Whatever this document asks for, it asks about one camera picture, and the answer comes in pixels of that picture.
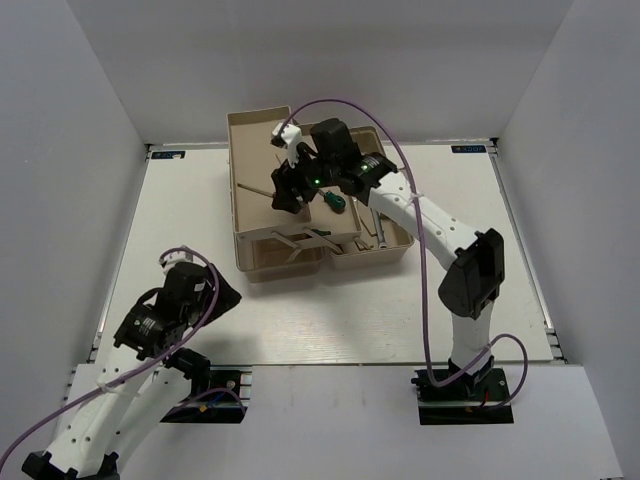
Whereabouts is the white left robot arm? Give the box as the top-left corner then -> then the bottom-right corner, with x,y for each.
21,260 -> 241,479

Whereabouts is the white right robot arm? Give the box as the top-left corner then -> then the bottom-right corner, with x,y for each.
271,118 -> 505,399

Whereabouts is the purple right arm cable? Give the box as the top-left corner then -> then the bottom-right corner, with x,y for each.
279,98 -> 529,409

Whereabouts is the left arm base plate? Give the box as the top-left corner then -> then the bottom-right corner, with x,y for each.
161,367 -> 253,425

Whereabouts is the large silver ratchet wrench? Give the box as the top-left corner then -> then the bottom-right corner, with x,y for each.
371,210 -> 388,249

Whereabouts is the beige toolbox with clear lid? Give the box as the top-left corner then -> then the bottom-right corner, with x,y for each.
227,106 -> 414,283

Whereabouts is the red blue handled screwdriver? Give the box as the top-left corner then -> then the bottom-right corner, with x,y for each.
236,183 -> 274,198

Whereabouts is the stubby green screwdriver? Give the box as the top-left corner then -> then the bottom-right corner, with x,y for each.
311,228 -> 332,237
322,191 -> 346,214

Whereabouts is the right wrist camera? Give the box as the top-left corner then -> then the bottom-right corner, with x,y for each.
271,122 -> 303,168

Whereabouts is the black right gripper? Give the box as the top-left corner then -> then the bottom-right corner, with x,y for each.
271,143 -> 339,216

